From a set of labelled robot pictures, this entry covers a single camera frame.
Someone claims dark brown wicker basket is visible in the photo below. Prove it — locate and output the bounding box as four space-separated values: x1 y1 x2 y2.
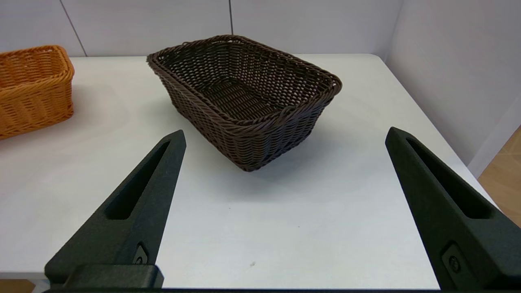
147 35 342 172

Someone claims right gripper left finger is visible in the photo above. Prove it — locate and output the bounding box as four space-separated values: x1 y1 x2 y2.
45 130 187 289

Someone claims orange wicker basket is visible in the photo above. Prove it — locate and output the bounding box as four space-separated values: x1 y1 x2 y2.
0 45 75 141

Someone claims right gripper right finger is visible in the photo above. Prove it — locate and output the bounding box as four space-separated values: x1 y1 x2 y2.
385 127 521 291

